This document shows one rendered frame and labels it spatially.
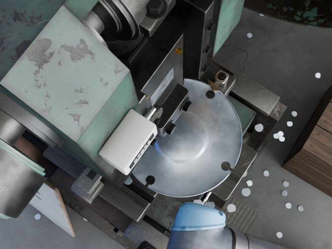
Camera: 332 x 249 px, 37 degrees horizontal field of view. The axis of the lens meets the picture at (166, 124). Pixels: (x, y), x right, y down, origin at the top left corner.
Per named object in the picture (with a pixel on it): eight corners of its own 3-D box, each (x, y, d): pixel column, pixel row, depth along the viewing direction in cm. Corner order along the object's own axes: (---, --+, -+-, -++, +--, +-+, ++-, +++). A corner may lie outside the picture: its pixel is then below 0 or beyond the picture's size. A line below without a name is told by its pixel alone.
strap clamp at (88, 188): (130, 148, 124) (126, 140, 114) (91, 204, 121) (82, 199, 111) (111, 136, 125) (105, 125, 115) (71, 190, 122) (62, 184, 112)
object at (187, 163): (96, 151, 117) (96, 151, 116) (165, 58, 122) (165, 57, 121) (197, 222, 112) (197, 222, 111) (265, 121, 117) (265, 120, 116)
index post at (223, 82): (226, 86, 128) (230, 73, 118) (220, 96, 127) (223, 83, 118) (217, 81, 128) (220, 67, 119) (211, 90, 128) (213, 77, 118)
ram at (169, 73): (200, 97, 108) (207, 40, 79) (161, 152, 105) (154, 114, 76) (136, 56, 111) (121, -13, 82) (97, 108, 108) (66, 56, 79)
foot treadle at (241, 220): (258, 214, 177) (260, 212, 172) (243, 237, 175) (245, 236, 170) (126, 125, 187) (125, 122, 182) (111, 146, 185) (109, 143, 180)
